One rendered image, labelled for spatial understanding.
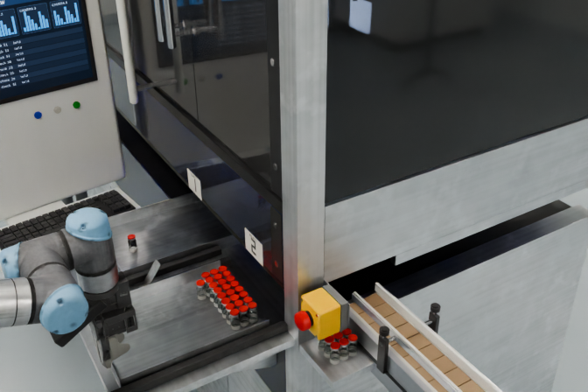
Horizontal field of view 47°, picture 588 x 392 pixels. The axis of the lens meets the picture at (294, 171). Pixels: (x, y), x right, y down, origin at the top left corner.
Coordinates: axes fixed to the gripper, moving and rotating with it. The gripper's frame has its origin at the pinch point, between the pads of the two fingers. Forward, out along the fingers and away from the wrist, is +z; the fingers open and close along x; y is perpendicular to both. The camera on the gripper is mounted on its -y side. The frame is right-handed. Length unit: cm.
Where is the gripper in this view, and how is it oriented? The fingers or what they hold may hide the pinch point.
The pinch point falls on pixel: (103, 363)
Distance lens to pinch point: 147.8
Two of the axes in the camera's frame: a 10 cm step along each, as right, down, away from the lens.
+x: -5.2, -4.1, 7.5
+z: 0.1, 8.7, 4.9
